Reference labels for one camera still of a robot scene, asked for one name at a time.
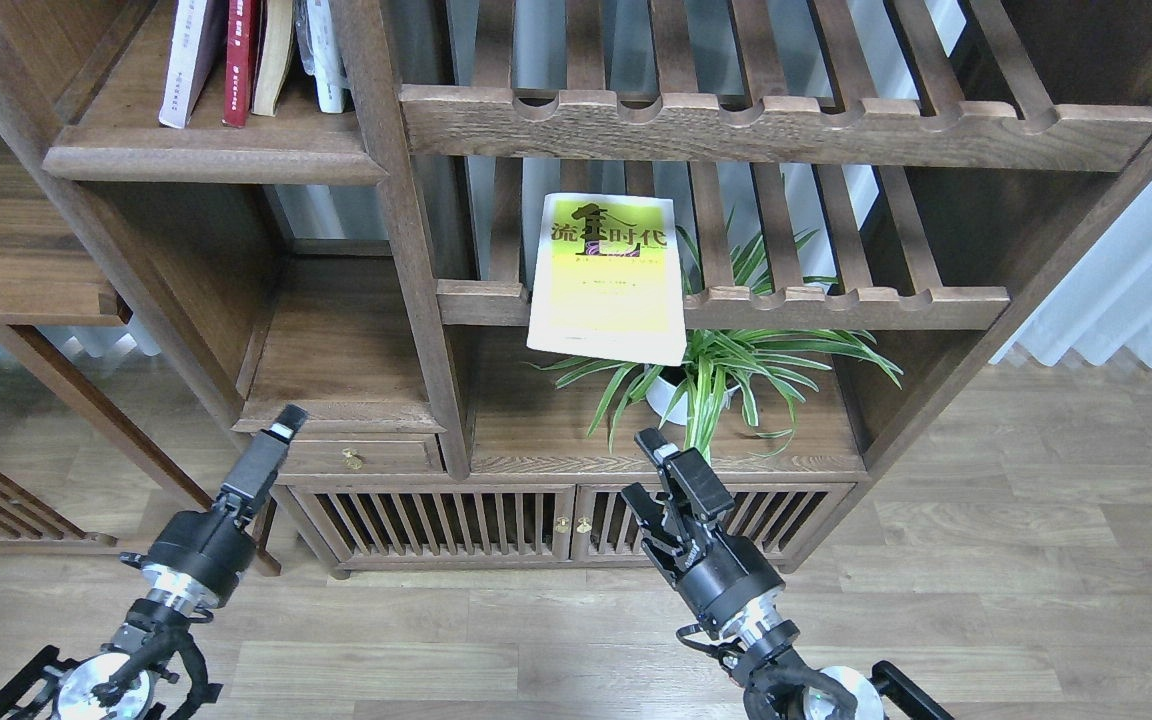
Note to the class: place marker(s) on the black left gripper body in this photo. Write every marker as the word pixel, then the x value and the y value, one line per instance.
pixel 199 558

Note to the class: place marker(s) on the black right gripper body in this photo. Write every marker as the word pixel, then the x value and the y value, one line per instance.
pixel 730 589

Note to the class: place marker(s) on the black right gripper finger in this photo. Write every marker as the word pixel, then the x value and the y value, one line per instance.
pixel 660 535
pixel 688 478

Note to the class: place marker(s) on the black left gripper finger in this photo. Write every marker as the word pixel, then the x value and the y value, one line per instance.
pixel 247 487

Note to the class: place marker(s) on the white purple cover book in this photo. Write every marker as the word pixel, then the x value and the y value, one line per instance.
pixel 198 36

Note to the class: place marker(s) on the red cover book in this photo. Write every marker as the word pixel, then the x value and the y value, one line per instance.
pixel 243 35

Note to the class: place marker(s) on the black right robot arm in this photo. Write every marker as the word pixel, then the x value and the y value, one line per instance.
pixel 778 684

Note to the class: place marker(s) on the green spider plant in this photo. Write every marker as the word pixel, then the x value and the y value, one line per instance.
pixel 783 358

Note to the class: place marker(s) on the brass drawer knob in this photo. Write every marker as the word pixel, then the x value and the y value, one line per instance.
pixel 352 460

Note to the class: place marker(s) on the white plant pot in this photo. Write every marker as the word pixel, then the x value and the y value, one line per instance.
pixel 677 396

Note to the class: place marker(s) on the yellow green cover book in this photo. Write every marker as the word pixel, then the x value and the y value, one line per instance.
pixel 608 280

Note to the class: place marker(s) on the dark wooden bookshelf unit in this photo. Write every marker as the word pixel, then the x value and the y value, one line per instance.
pixel 837 165

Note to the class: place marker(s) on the upright white book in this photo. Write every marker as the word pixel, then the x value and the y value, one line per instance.
pixel 320 54

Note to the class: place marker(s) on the upright cream paged book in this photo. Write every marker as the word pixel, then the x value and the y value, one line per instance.
pixel 276 44

